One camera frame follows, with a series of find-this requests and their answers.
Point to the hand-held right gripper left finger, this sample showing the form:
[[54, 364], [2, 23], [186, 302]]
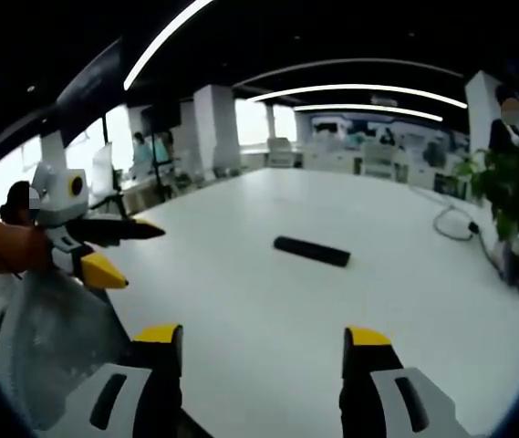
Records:
[[149, 388]]

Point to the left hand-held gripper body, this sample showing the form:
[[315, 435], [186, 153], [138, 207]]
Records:
[[60, 191]]

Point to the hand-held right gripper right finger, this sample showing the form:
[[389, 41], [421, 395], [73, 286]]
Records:
[[377, 388]]

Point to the black remote control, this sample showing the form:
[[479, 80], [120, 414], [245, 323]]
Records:
[[312, 251]]

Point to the black tripod stand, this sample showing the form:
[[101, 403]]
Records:
[[161, 159]]

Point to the grey mesh office chair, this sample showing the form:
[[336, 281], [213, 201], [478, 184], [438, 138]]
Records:
[[54, 347]]

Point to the black hanging screen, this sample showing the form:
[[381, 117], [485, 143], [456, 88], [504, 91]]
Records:
[[163, 116]]

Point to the long ceiling light strip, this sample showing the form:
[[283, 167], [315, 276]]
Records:
[[355, 91], [168, 38]]

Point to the green potted plant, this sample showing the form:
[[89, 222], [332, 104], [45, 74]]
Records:
[[512, 191]]

